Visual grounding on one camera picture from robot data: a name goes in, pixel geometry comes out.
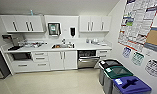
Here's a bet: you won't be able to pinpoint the stainless steel dishwasher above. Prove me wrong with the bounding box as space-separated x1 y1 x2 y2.
77 49 101 70

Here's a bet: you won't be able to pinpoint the stainless steel sink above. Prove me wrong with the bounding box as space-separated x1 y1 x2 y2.
51 43 75 50

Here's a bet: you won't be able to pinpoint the black soap dispenser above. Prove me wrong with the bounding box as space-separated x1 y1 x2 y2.
69 27 76 38

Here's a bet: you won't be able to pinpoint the white under-sink cabinet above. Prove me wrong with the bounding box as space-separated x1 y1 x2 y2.
48 50 79 71

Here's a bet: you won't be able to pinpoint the dishes on counter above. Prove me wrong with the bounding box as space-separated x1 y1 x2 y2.
98 41 109 47

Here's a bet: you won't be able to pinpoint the white drawer unit narrow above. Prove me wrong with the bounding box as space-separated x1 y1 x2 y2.
96 48 112 67

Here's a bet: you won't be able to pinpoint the steel paper towel dispenser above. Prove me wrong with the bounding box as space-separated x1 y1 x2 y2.
47 22 62 37

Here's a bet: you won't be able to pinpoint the grey bin black lid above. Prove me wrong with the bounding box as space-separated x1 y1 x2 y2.
98 58 123 87

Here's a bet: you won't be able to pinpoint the white drawer unit wide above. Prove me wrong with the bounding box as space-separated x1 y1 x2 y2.
9 50 50 73

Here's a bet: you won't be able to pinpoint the dish rack with dishes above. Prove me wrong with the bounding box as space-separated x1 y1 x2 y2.
22 40 48 49

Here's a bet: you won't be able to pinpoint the grey bin green lid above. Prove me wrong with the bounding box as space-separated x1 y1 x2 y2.
102 65 134 94

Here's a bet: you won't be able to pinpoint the black built-in microwave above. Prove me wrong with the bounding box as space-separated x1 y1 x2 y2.
10 52 34 62

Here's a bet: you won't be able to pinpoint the light blue spray bottle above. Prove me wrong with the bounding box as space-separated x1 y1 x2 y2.
29 9 35 17

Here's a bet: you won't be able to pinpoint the brown paper notice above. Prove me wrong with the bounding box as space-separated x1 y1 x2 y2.
143 27 157 54

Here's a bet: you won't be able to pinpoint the white wall cabinet three doors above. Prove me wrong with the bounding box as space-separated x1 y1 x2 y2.
78 15 113 34

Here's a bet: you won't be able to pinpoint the colourful wall poster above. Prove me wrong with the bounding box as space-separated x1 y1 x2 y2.
117 0 157 53

